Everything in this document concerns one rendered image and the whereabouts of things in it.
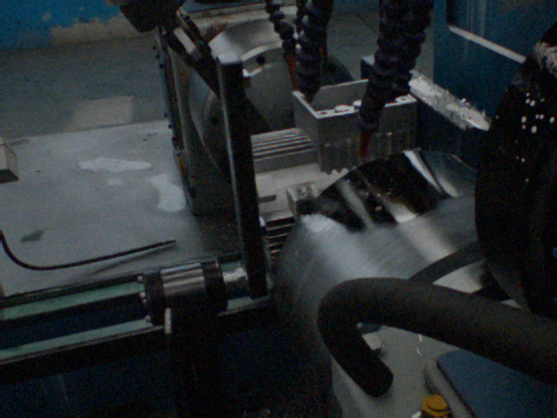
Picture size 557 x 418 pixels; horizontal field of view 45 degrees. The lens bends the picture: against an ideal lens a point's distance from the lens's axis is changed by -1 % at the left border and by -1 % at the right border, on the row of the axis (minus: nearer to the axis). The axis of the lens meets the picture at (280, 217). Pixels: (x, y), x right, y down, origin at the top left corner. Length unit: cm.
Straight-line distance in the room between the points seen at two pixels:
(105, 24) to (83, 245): 530
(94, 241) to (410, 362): 98
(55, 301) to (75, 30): 571
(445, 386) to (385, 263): 16
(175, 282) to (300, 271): 17
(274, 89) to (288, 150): 24
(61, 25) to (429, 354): 629
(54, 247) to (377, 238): 89
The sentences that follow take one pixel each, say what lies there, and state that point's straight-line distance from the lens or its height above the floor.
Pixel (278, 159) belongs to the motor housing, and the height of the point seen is 110.
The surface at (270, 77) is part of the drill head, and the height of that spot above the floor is 112.
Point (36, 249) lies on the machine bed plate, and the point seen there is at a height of 80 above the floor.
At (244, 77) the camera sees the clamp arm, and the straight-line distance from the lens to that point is 62.
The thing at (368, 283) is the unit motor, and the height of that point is 127.
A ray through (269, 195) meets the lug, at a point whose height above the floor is 108.
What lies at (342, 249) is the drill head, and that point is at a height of 113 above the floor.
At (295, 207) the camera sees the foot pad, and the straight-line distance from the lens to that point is 74.
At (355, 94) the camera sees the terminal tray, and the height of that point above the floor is 113.
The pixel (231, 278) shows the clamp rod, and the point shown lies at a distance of 71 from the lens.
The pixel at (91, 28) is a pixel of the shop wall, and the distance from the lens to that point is 654.
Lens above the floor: 141
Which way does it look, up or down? 29 degrees down
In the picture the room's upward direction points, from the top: 5 degrees counter-clockwise
